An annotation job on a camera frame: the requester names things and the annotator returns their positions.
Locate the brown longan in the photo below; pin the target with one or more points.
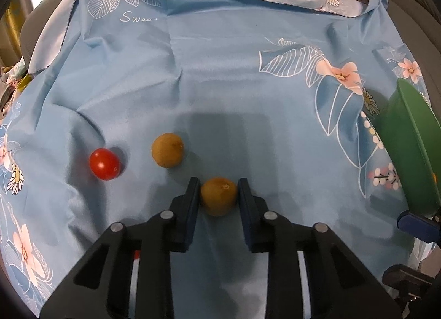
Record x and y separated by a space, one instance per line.
167 149
218 196

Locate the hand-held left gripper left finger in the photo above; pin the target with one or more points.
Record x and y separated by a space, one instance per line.
191 215

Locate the red cherry tomato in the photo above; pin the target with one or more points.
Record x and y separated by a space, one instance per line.
104 163

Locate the yellow patterned curtain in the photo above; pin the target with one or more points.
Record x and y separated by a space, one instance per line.
13 15

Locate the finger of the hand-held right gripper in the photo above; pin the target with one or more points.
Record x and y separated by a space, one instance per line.
406 276
418 225

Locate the blue floral blanket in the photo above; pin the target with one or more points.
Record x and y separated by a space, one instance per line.
224 81

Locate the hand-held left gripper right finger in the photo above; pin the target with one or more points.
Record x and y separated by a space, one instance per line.
246 215

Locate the pile of patterned cloths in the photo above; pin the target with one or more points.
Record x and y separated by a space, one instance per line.
12 81

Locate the green plastic bowl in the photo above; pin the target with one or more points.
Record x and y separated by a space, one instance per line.
403 139

